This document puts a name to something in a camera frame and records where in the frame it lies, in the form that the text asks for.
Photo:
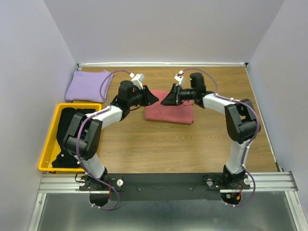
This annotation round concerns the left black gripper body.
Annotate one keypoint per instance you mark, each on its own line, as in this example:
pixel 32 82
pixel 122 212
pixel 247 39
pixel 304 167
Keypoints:
pixel 138 97

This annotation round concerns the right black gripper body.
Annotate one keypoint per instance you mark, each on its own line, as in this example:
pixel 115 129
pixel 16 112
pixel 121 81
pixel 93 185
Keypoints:
pixel 186 94

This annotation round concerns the red t shirt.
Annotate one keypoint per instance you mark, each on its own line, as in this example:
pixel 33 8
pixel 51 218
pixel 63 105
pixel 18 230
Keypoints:
pixel 182 114

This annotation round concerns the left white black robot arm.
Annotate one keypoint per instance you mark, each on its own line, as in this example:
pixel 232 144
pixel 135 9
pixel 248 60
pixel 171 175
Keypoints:
pixel 83 134

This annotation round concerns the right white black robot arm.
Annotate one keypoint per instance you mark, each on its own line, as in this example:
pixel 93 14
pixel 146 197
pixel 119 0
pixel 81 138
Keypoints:
pixel 242 122

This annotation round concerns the folded purple t shirt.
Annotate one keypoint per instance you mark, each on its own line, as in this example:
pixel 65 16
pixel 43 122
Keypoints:
pixel 89 86

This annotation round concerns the black t shirt in bin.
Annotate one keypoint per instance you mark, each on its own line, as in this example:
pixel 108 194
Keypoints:
pixel 64 159

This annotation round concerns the yellow plastic bin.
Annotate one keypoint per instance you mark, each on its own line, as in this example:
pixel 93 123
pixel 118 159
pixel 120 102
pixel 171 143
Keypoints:
pixel 51 147

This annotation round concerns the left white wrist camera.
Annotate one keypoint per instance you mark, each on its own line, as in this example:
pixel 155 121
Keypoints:
pixel 137 80

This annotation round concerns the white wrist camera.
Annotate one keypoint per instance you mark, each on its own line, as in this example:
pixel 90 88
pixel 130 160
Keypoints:
pixel 137 80
pixel 180 78

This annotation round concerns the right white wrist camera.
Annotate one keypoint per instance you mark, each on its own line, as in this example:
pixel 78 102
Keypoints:
pixel 180 78

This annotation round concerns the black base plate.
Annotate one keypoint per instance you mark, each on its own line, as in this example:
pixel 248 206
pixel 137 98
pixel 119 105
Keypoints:
pixel 164 187

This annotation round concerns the aluminium front rail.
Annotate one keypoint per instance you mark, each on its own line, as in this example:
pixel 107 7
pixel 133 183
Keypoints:
pixel 265 182

